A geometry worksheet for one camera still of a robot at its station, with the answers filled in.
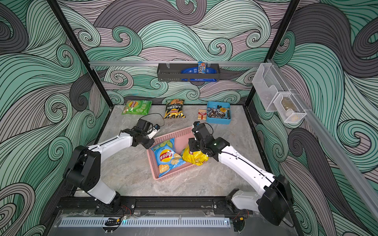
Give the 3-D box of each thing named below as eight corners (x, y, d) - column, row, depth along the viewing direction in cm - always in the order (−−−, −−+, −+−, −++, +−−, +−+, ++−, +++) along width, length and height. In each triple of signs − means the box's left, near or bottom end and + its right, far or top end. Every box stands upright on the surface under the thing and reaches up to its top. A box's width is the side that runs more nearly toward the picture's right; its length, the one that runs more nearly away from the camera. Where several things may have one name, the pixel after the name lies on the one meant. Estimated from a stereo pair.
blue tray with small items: (206, 122, 112) (206, 119, 109) (206, 103, 126) (207, 100, 123) (230, 125, 110) (232, 122, 108) (228, 105, 124) (229, 102, 122)
